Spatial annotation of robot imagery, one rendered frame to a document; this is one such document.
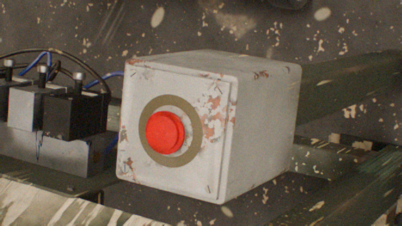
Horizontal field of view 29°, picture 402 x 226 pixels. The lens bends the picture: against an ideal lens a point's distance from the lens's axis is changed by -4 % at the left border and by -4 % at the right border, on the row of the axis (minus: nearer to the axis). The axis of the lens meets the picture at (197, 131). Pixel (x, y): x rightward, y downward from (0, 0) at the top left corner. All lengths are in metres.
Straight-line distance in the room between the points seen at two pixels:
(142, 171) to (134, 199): 1.15
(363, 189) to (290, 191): 0.49
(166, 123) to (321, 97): 0.36
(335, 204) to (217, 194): 0.44
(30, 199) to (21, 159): 0.13
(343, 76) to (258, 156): 0.36
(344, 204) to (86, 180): 0.38
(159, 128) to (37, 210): 0.29
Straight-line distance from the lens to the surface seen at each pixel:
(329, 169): 1.49
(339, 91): 1.11
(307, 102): 0.99
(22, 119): 1.06
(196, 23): 1.77
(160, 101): 0.74
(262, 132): 0.78
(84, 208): 0.96
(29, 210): 0.98
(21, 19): 2.06
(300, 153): 1.50
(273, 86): 0.79
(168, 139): 0.73
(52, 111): 1.03
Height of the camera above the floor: 1.56
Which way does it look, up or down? 61 degrees down
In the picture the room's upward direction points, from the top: 107 degrees counter-clockwise
